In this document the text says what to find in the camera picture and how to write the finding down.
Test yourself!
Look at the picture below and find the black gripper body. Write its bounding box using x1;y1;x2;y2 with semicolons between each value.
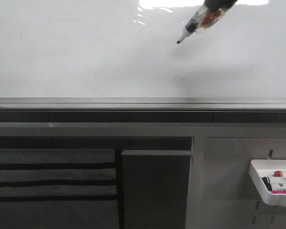
204;0;237;12

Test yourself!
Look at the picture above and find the white glossy whiteboard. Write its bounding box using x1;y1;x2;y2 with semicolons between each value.
0;0;286;111

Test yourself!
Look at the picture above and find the pink whiteboard eraser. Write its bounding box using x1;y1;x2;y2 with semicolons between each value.
270;190;286;194

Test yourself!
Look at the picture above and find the white plastic tray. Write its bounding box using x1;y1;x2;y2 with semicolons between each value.
249;159;286;207

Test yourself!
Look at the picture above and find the red capped marker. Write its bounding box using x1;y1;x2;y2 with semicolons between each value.
274;170;286;177

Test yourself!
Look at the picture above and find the upper black capped marker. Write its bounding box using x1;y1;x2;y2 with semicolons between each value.
261;176;286;184

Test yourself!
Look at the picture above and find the black capped marker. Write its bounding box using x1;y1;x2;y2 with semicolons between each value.
261;176;286;184
265;183;286;191

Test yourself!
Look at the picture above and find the dark grey panel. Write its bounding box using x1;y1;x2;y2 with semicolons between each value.
122;150;192;229

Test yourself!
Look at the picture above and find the lower black capped marker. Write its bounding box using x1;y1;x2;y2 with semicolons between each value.
265;183;286;191

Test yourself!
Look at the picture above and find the white pegboard panel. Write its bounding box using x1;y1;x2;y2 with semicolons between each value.
186;137;286;229

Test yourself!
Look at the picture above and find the grey striped fabric organizer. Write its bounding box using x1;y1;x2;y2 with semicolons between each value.
0;149;124;229

